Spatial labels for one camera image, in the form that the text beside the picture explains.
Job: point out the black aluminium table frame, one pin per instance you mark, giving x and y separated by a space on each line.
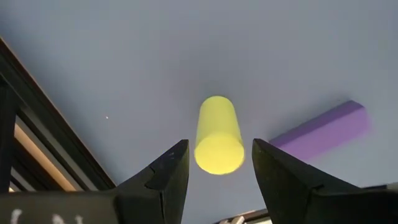
46 124

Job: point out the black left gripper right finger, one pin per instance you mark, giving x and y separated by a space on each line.
295 193

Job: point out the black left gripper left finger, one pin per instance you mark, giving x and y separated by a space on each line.
149 193

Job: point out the yellow cylinder block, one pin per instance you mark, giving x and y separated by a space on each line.
219 140

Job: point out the purple rectangular block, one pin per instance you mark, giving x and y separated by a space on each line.
326 132

